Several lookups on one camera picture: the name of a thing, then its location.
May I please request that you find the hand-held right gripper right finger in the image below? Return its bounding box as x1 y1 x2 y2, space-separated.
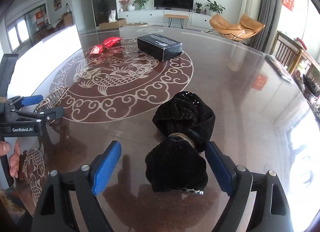
205 141 294 232

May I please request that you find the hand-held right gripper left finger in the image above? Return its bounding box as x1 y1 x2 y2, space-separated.
31 141 122 232

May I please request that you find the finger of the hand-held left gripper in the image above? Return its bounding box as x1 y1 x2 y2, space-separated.
7 107 65 123
6 95 43 110

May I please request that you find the gold beaded hair clip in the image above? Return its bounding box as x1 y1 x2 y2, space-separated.
34 86 68 124

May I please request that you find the black velvet hair bow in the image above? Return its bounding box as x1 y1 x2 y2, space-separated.
145 92 216 194

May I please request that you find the dark patterned glass desktop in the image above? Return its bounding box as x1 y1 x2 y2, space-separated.
0 23 320 232

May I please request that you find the person's left hand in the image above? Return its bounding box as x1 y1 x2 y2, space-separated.
0 141 21 178

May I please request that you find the red foil packet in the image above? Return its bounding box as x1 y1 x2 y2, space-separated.
90 36 123 55

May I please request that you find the brown cardboard box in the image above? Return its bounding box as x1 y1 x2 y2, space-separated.
99 18 127 30

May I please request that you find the black remote control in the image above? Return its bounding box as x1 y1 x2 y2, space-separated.
265 55 292 83

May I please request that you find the cluttered wooden side table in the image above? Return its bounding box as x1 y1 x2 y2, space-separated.
291 36 320 117

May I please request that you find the black cardboard box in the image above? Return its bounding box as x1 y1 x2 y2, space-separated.
137 34 183 62

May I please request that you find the wooden chair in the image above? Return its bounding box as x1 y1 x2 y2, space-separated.
274 31 304 73

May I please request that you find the white television cabinet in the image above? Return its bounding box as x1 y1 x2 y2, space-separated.
117 9 218 26

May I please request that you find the orange lounge chair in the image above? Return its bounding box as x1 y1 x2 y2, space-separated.
209 14 266 42

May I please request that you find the green potted plant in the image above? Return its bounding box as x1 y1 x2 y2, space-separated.
133 0 150 10

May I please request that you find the wooden bench with black legs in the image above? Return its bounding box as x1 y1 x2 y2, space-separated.
164 14 189 28

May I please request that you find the large leafy potted plant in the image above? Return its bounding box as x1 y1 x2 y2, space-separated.
204 0 226 16

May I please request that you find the grey curtain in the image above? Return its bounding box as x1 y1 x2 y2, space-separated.
250 0 284 50

